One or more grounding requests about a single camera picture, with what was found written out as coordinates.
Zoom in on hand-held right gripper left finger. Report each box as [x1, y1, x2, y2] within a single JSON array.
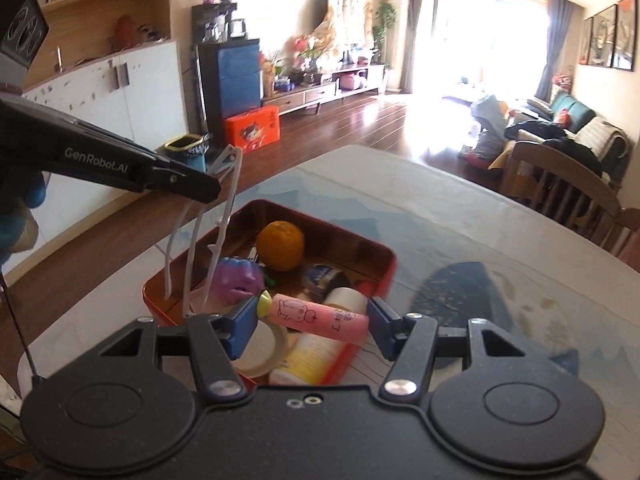
[[82, 296, 258, 403]]

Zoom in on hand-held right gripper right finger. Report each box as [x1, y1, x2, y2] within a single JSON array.
[[366, 297, 544, 403]]

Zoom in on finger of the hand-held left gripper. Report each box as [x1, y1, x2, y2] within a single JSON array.
[[125, 147, 222, 204]]

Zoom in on purple plastic toy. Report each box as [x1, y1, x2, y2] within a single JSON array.
[[209, 256, 266, 306]]

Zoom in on white sunglasses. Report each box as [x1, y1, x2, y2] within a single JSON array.
[[162, 144, 246, 318]]

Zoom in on pink rectangular block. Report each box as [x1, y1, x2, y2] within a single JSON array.
[[270, 292, 369, 346]]

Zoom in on white yellow lotion bottle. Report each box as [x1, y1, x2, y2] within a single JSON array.
[[269, 286, 370, 386]]

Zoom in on dark packet with blue label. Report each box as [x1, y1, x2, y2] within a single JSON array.
[[301, 262, 351, 301]]

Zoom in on orange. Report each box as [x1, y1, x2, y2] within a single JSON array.
[[256, 220, 306, 272]]

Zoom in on red metal tin box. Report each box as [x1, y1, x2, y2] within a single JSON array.
[[142, 199, 398, 386]]

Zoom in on person's left hand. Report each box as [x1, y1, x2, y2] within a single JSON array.
[[0, 170, 48, 266]]

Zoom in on teal trash bin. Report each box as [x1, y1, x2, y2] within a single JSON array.
[[164, 132, 210, 173]]

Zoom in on orange gift box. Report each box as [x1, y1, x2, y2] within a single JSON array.
[[224, 105, 281, 155]]

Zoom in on white cabinet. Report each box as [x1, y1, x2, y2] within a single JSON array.
[[10, 40, 193, 268]]

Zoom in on dark cabinet with blue front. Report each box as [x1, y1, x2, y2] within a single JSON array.
[[196, 39, 263, 133]]

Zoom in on red thermos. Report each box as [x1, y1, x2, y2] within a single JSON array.
[[116, 14, 136, 48]]

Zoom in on wooden television cabinet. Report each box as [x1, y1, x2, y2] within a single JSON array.
[[262, 62, 391, 116]]

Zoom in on black countertop appliance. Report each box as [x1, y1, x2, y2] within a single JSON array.
[[191, 2, 248, 43]]

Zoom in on potted orange pink flowers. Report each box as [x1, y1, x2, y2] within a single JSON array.
[[287, 35, 331, 83]]

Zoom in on patterned cloth over television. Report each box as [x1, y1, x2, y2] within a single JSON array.
[[312, 0, 376, 61]]

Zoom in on light blue bag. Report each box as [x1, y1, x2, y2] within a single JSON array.
[[470, 94, 508, 161]]

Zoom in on wooden slatted dining chair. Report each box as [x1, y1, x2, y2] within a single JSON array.
[[500, 141, 623, 256]]

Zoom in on white floor air conditioner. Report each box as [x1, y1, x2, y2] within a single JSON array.
[[387, 0, 412, 93]]

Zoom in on green potted plant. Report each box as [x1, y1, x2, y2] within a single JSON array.
[[375, 2, 398, 68]]

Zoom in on black jacket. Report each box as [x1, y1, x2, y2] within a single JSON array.
[[505, 120, 603, 176]]

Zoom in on grey curtain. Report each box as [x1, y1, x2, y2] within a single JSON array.
[[407, 0, 438, 93], [535, 0, 576, 101]]

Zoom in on white knitted blanket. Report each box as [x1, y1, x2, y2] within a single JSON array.
[[575, 116, 628, 161]]

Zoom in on teal sofa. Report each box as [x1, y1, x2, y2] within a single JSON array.
[[505, 91, 633, 181]]

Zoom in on wooden wall shelf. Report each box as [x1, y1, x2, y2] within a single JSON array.
[[0, 0, 173, 78]]

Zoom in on black framed wall picture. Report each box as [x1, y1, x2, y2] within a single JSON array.
[[587, 5, 617, 67], [612, 0, 638, 71], [580, 16, 594, 65]]

